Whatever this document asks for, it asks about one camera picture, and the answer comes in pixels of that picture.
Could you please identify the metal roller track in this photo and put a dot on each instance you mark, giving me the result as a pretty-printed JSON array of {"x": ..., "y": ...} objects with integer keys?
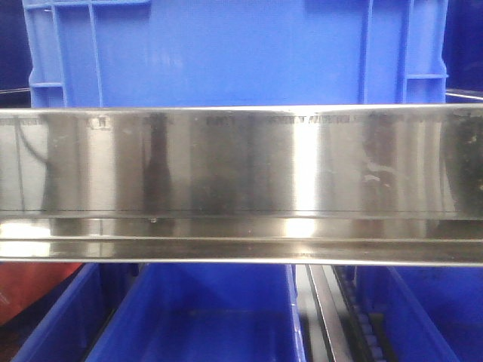
[{"x": 334, "y": 326}]

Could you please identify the blue bin lower left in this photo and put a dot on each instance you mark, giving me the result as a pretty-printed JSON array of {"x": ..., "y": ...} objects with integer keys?
[{"x": 63, "y": 325}]

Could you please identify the red bag lower left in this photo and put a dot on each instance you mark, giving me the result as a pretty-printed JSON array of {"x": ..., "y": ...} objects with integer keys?
[{"x": 23, "y": 283}]

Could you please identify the blue bin lower right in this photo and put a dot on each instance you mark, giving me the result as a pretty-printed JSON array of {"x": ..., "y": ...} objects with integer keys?
[{"x": 429, "y": 313}]

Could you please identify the blue bin lower centre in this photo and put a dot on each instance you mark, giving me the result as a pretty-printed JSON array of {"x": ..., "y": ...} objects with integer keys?
[{"x": 206, "y": 312}]

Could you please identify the large blue crate upper shelf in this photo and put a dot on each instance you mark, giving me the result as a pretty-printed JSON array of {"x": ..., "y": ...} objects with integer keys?
[{"x": 235, "y": 53}]

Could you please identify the stainless steel shelf rail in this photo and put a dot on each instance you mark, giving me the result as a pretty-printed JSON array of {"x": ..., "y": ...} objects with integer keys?
[{"x": 340, "y": 185}]

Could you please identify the blue bin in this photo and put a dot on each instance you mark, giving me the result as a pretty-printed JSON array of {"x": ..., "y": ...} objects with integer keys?
[
  {"x": 206, "y": 312},
  {"x": 429, "y": 313},
  {"x": 63, "y": 325}
]

